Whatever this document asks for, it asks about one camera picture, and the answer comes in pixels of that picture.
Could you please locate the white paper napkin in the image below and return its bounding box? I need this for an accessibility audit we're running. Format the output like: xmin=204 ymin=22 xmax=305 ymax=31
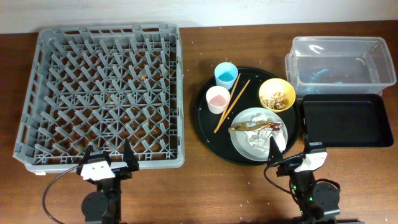
xmin=244 ymin=114 xmax=286 ymax=155

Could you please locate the grey round plate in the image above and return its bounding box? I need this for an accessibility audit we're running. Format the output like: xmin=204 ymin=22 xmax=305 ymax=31
xmin=230 ymin=108 xmax=288 ymax=162

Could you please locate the gold brown snack wrapper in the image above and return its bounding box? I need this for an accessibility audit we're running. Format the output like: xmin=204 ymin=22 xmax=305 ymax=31
xmin=228 ymin=121 xmax=282 ymax=133

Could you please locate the yellow plastic bowl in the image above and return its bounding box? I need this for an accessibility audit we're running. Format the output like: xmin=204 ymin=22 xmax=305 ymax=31
xmin=259 ymin=78 xmax=296 ymax=113

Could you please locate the wooden chopstick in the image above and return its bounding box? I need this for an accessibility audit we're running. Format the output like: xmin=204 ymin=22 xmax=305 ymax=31
xmin=223 ymin=80 xmax=251 ymax=122
xmin=215 ymin=73 xmax=241 ymax=133

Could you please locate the pink white plastic cup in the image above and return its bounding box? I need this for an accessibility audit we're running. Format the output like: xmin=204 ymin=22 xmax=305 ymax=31
xmin=205 ymin=86 xmax=230 ymax=114

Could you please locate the light blue plastic cup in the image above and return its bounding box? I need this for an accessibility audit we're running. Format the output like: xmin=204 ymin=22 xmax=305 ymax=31
xmin=214 ymin=62 xmax=238 ymax=90

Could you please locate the food scraps and rice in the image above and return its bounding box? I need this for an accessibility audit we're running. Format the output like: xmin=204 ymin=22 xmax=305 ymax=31
xmin=261 ymin=91 xmax=289 ymax=110

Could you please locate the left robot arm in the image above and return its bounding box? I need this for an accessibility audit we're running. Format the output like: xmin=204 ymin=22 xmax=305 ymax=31
xmin=76 ymin=139 xmax=139 ymax=223

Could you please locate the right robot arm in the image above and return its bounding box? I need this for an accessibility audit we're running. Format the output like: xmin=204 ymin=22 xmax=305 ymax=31
xmin=266 ymin=135 xmax=341 ymax=223

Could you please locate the grey plastic dishwasher rack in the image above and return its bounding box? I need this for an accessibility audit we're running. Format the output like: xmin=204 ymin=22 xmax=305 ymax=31
xmin=13 ymin=24 xmax=185 ymax=175

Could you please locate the clear plastic waste bin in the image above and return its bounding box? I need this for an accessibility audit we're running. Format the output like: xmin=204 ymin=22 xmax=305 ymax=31
xmin=285 ymin=36 xmax=397 ymax=98

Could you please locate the black rectangular food tray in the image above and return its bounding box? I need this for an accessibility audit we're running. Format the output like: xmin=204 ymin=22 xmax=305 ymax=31
xmin=302 ymin=94 xmax=394 ymax=147

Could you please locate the round black serving tray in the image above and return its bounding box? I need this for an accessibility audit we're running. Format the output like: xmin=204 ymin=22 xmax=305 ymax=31
xmin=193 ymin=67 xmax=301 ymax=166

